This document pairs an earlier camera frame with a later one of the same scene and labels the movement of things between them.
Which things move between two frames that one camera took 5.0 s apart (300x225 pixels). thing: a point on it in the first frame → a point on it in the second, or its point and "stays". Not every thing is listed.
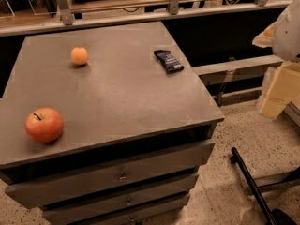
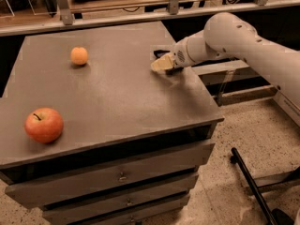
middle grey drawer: (124, 200) stays
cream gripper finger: (283, 88) → (185, 52)
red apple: (44, 125) stays
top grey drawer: (61, 187) stays
